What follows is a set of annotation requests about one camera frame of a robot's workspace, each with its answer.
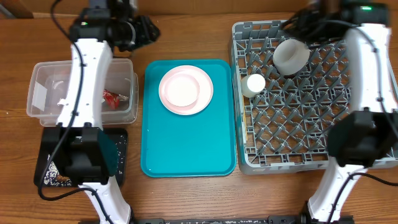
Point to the grey dish rack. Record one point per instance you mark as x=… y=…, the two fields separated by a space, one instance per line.
x=284 y=129

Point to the grey bowl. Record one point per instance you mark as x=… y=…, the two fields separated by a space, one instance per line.
x=290 y=56

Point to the black plastic tray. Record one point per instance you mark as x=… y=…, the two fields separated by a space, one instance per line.
x=44 y=155

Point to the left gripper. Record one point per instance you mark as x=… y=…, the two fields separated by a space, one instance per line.
x=147 y=25

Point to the rice and food scraps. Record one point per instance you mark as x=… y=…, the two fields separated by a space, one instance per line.
x=54 y=179

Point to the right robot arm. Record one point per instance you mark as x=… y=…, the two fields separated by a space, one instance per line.
x=369 y=131

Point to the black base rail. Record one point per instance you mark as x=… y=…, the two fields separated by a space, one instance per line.
x=273 y=219

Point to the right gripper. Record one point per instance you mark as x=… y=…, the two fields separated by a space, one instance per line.
x=311 y=40

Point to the pink plate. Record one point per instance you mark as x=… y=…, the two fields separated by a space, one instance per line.
x=205 y=93

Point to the red snack wrapper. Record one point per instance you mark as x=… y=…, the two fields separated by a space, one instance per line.
x=113 y=99

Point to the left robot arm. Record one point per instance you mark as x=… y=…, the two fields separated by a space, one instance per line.
x=77 y=144

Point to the pink bowl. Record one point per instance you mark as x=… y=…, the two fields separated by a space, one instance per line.
x=181 y=90

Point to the white napkin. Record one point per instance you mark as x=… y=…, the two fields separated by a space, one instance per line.
x=62 y=102

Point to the clear plastic bin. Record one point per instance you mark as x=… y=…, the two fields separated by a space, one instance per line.
x=49 y=84

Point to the cream cup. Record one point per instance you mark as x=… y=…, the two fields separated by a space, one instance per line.
x=252 y=85

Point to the teal plastic tray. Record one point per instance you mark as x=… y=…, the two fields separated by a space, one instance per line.
x=202 y=144

